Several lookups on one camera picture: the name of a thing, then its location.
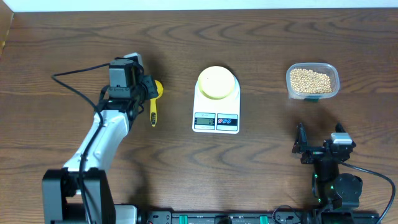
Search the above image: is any yellow plastic scoop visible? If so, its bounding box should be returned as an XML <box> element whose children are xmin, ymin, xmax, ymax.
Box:
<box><xmin>150</xmin><ymin>80</ymin><xmax>164</xmax><ymax>127</ymax></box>

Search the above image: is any yellow plastic bowl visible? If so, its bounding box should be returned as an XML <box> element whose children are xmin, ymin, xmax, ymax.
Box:
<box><xmin>198</xmin><ymin>66</ymin><xmax>235</xmax><ymax>100</ymax></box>

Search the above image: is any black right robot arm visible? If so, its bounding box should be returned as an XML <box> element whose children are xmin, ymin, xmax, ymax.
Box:
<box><xmin>292</xmin><ymin>123</ymin><xmax>363</xmax><ymax>217</ymax></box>

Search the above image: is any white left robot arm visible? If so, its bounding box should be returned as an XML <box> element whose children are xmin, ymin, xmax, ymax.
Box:
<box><xmin>42</xmin><ymin>53</ymin><xmax>158</xmax><ymax>223</ymax></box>

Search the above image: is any white digital kitchen scale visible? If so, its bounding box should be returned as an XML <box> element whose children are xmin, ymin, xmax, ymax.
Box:
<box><xmin>192</xmin><ymin>76</ymin><xmax>241</xmax><ymax>134</ymax></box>

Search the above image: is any clear plastic container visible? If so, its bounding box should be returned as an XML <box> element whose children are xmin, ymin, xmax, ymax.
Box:
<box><xmin>286</xmin><ymin>63</ymin><xmax>340</xmax><ymax>100</ymax></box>

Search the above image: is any soybeans pile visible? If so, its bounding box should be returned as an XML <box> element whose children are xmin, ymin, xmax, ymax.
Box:
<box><xmin>290</xmin><ymin>68</ymin><xmax>332</xmax><ymax>94</ymax></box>

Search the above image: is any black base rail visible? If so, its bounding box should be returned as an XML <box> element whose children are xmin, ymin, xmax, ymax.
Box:
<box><xmin>136</xmin><ymin>210</ymin><xmax>379</xmax><ymax>224</ymax></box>

